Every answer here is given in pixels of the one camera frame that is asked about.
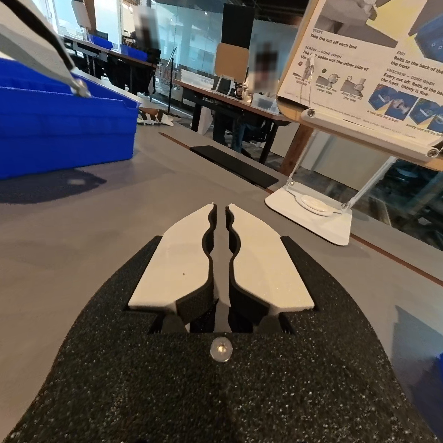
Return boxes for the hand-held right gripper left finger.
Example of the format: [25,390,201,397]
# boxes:
[128,202,219,315]

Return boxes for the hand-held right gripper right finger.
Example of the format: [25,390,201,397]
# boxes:
[225,203,316,317]

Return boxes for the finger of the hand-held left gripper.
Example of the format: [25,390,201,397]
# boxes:
[0,0,84,95]

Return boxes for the steel bolt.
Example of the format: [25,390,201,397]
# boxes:
[71,78,92,99]

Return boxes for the small blue bin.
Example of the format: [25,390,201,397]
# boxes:
[120,44,160,60]
[87,33,114,50]

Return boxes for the desk with wood edge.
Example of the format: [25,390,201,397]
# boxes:
[177,79,295,165]
[63,34,160,91]

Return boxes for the blue plastic bin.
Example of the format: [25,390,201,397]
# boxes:
[0,57,142,180]

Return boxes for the white flat pieces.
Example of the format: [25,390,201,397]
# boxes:
[136,108,176,127]

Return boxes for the clear plastic box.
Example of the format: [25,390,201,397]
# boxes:
[251,91,280,114]

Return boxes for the tan-backed document stand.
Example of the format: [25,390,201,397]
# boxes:
[215,42,251,95]

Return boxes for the black panel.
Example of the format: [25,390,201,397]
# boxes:
[221,3,255,46]

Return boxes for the printed instruction sheet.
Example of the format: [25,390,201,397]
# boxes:
[277,0,443,137]

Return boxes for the black desk cable cover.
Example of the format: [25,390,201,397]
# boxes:
[189,145,279,189]

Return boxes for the brown wooden post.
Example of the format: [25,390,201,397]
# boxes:
[279,124,315,176]

